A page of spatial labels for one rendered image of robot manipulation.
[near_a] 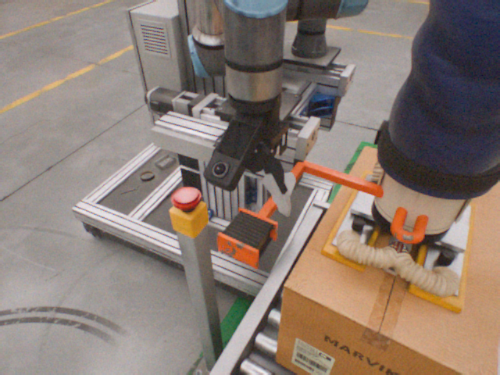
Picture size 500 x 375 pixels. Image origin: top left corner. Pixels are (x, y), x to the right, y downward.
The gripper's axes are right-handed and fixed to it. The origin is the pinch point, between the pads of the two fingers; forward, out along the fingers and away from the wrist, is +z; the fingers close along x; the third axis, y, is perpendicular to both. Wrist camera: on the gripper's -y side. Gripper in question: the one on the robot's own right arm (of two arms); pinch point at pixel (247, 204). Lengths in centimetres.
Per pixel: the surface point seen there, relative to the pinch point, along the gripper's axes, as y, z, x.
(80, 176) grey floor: 66, 117, 180
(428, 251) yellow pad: 24.3, 19.3, -32.2
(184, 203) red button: 4.1, 12.9, 19.3
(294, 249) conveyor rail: 38, 57, 3
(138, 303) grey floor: 12, 117, 72
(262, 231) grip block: 0.6, 6.3, -2.9
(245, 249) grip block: -4.2, 6.8, -2.1
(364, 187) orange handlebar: 24.7, 8.2, -15.2
